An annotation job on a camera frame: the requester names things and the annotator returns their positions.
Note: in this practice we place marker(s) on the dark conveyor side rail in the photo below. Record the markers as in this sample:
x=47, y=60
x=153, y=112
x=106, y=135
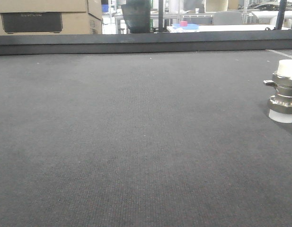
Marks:
x=146, y=43

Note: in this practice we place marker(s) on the white background table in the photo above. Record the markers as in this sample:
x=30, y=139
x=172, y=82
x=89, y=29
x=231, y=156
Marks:
x=193, y=28

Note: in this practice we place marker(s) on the chrome valve with white caps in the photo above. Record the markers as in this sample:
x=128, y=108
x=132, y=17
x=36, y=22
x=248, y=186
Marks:
x=280, y=104

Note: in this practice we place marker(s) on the cardboard box with black label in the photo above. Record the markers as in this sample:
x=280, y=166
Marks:
x=50, y=17

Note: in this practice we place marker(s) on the dark green bin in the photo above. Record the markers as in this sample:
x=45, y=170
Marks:
x=136, y=14

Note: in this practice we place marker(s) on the red tape roll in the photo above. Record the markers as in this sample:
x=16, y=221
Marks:
x=183, y=23

